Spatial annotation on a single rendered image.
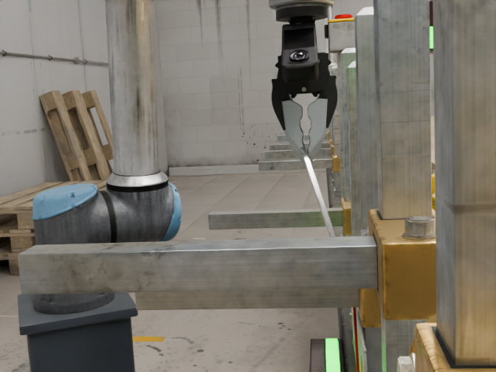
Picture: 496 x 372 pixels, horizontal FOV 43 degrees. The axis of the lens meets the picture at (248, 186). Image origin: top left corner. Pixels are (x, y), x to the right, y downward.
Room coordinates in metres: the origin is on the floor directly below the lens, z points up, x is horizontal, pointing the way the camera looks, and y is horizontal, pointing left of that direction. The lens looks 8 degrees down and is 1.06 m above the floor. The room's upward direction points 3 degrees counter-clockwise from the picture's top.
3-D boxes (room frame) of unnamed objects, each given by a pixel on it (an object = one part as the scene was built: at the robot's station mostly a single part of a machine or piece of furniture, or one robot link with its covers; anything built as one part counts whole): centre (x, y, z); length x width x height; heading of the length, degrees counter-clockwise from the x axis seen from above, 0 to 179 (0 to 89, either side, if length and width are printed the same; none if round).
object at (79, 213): (1.48, 0.42, 0.79); 0.17 x 0.15 x 0.18; 119
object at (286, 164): (2.17, -0.26, 0.82); 0.43 x 0.03 x 0.04; 83
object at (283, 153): (2.42, -0.29, 0.83); 0.43 x 0.03 x 0.04; 83
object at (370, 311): (0.69, -0.15, 0.85); 0.13 x 0.06 x 0.05; 173
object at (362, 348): (0.75, -0.12, 0.75); 0.26 x 0.01 x 0.10; 173
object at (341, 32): (1.47, -0.24, 1.18); 0.07 x 0.07 x 0.08; 83
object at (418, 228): (0.39, -0.11, 0.98); 0.02 x 0.02 x 0.01
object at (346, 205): (1.19, -0.20, 0.83); 0.13 x 0.06 x 0.05; 173
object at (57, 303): (1.47, 0.43, 0.65); 0.19 x 0.19 x 0.10
